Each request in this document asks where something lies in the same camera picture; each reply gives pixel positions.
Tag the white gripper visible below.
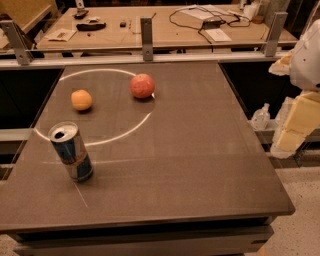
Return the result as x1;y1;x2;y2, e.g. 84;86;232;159
268;19;320;159

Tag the red apple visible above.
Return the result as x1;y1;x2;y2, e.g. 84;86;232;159
129;74;155;99

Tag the clear sanitizer bottle left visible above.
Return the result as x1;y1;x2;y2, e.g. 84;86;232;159
251;103;270;131

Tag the white paper sheet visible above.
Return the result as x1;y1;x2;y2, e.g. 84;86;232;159
206;28;231;42

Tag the black power adapter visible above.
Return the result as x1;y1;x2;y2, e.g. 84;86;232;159
202;19;224;30

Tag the white papers back desk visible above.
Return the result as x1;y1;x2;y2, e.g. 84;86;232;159
178;5;229;20

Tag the wooden back desk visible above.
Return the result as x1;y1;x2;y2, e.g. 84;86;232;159
34;3;299;54

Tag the orange fruit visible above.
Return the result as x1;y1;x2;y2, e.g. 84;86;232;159
71;90;93;111

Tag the black device on desk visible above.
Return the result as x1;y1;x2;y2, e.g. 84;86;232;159
76;23;107;31

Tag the black tool top left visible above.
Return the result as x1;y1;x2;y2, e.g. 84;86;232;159
73;9;88;19

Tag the blue silver drink can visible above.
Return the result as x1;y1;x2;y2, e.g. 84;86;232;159
48;121;93;182

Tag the tan paper note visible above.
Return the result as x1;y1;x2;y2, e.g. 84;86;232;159
46;28;76;42

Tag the black cable on desk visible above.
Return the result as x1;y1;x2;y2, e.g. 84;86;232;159
168;5;252;45

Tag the middle metal bracket post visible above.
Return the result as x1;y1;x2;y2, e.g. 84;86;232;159
140;17;153;61

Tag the left metal bracket post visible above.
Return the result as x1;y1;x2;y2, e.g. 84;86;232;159
0;20;33;66

